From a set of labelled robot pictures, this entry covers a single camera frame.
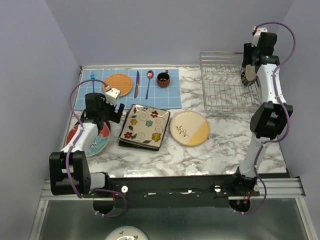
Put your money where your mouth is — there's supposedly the red rimmed round plate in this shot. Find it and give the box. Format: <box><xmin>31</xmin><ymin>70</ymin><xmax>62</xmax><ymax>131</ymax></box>
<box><xmin>101</xmin><ymin>120</ymin><xmax>111</xmax><ymax>134</ymax></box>

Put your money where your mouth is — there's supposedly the dark olive round plate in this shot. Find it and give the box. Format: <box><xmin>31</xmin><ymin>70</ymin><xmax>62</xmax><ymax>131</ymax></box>
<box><xmin>240</xmin><ymin>63</ymin><xmax>258</xmax><ymax>87</ymax></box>

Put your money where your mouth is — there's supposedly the cream square dark-rimmed plate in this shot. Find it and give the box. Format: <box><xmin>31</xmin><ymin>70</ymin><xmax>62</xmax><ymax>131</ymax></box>
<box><xmin>118</xmin><ymin>103</ymin><xmax>171</xmax><ymax>149</ymax></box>

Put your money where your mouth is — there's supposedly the white red rimmed plate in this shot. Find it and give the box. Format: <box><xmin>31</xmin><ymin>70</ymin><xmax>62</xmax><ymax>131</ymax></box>
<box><xmin>65</xmin><ymin>122</ymin><xmax>110</xmax><ymax>157</ymax></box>

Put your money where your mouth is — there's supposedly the wire dish rack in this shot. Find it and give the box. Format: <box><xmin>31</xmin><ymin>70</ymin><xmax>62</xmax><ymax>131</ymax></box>
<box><xmin>199</xmin><ymin>51</ymin><xmax>262</xmax><ymax>115</ymax></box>

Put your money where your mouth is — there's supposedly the yellow round plate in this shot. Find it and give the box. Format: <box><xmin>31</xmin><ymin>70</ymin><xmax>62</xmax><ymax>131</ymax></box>
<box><xmin>170</xmin><ymin>110</ymin><xmax>210</xmax><ymax>147</ymax></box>

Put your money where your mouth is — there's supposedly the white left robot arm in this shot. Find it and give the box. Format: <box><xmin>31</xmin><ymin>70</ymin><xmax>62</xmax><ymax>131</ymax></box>
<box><xmin>49</xmin><ymin>93</ymin><xmax>125</xmax><ymax>198</ymax></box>

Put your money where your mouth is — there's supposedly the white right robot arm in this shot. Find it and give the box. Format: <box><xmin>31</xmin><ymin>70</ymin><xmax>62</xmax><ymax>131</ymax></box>
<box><xmin>230</xmin><ymin>27</ymin><xmax>293</xmax><ymax>196</ymax></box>

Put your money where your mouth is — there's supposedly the woven wicker round trivet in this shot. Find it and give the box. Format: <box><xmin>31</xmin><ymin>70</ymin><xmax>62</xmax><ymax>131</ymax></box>
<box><xmin>104</xmin><ymin>73</ymin><xmax>133</xmax><ymax>97</ymax></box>

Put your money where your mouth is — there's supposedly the iridescent knife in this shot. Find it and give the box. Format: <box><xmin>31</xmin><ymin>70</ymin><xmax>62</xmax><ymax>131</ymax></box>
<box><xmin>134</xmin><ymin>71</ymin><xmax>140</xmax><ymax>99</ymax></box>

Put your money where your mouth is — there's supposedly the blue fork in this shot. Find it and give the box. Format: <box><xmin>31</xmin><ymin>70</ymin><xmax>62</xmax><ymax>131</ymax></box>
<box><xmin>90</xmin><ymin>72</ymin><xmax>96</xmax><ymax>92</ymax></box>

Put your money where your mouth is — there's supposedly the blue grid placemat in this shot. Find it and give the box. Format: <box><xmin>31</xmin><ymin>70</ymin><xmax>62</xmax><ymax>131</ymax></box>
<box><xmin>80</xmin><ymin>68</ymin><xmax>182</xmax><ymax>110</ymax></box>

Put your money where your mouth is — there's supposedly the iridescent spoon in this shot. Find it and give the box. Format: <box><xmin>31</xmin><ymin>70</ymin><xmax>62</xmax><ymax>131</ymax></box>
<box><xmin>145</xmin><ymin>70</ymin><xmax>154</xmax><ymax>100</ymax></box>

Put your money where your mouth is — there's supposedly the orange black mug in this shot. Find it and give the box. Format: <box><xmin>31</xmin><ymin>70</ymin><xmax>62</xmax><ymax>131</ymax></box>
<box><xmin>156</xmin><ymin>70</ymin><xmax>171</xmax><ymax>88</ymax></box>

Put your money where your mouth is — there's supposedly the white floral plate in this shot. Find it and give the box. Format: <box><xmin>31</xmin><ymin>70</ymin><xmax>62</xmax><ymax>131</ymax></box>
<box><xmin>105</xmin><ymin>226</ymin><xmax>149</xmax><ymax>240</ymax></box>

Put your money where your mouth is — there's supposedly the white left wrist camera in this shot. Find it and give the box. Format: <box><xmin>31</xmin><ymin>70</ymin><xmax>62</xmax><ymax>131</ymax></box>
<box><xmin>104</xmin><ymin>86</ymin><xmax>121</xmax><ymax>106</ymax></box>

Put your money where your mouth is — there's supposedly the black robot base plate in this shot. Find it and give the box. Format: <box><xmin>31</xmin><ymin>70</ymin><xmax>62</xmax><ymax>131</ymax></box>
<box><xmin>80</xmin><ymin>172</ymin><xmax>259</xmax><ymax>209</ymax></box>

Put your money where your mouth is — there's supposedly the aluminium frame rail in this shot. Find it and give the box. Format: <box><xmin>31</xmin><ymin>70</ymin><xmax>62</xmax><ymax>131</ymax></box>
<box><xmin>40</xmin><ymin>177</ymin><xmax>306</xmax><ymax>201</ymax></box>

